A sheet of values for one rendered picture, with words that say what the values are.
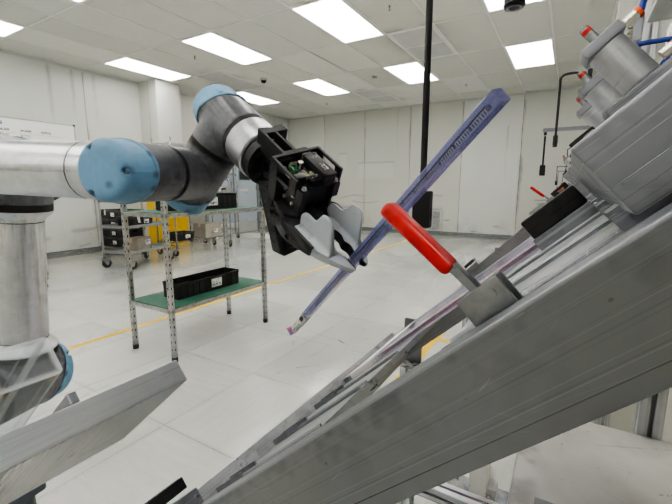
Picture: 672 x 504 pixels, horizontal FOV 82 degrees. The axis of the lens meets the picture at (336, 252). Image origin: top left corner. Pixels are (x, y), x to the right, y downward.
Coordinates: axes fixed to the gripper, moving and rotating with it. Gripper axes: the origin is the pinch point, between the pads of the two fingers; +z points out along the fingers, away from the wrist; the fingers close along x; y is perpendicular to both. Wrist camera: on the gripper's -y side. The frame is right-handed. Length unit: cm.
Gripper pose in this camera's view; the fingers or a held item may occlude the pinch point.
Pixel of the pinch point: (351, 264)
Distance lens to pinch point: 46.7
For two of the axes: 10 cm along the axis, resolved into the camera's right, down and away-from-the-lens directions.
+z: 6.1, 6.6, -4.4
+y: 2.2, -6.7, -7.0
